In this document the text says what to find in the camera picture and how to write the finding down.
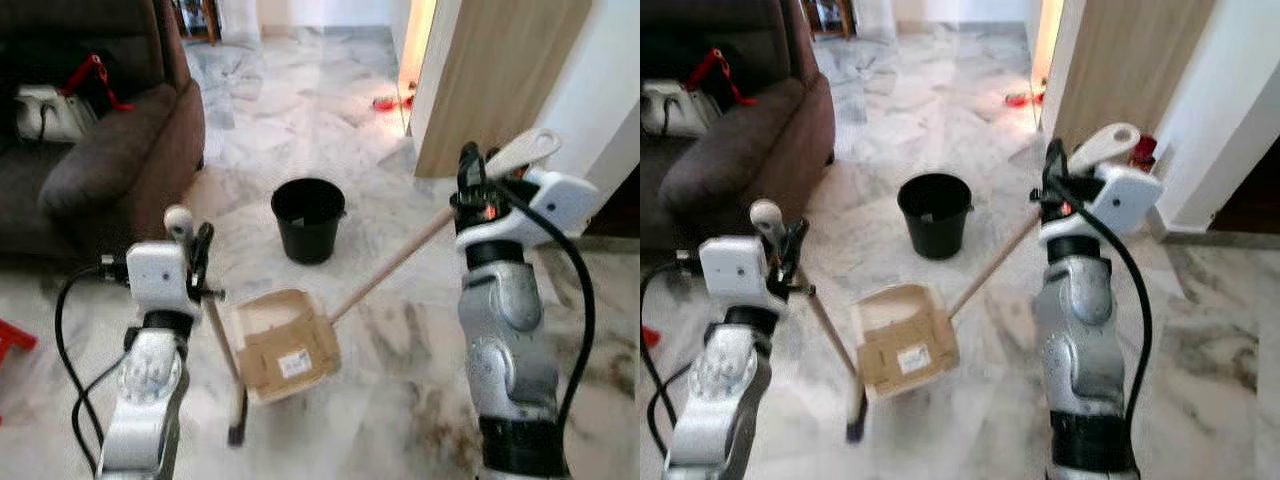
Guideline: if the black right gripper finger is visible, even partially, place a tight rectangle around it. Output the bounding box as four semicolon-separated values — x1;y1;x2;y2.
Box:
457;143;487;196
1043;138;1069;191

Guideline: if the wooden handled broom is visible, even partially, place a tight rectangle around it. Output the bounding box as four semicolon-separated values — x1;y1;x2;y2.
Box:
750;198;871;444
163;205;251;448

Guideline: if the light wooden door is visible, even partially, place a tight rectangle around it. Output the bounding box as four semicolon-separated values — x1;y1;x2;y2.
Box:
412;0;594;179
1053;0;1217;153

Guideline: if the black plastic bucket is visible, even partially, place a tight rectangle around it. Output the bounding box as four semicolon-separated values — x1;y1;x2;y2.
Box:
270;177;348;266
896;172;975;262

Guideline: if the dark brown fabric sofa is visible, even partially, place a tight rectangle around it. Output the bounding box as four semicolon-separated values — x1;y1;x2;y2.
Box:
0;0;208;263
640;0;837;253

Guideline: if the white bag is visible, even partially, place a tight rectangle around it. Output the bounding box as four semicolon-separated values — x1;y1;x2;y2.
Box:
14;84;99;143
642;80;723;139

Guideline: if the dark wooden furniture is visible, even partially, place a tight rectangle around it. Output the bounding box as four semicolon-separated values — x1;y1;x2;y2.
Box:
172;0;223;46
805;0;858;41

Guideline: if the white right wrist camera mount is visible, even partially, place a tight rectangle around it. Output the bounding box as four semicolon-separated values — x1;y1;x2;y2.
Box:
455;170;603;249
1040;163;1167;246

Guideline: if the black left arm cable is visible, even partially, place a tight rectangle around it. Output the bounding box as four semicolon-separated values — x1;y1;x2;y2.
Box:
640;254;703;471
55;258;136;473

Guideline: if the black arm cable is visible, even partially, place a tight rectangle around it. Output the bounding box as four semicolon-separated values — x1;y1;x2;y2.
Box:
1065;180;1154;441
640;254;703;471
495;180;598;436
55;258;136;473

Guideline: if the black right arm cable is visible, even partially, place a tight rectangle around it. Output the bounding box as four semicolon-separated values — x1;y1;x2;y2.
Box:
1065;180;1154;441
495;180;598;436

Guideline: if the red strap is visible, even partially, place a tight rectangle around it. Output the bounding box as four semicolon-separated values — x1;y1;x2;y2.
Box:
62;54;133;113
685;47;751;107

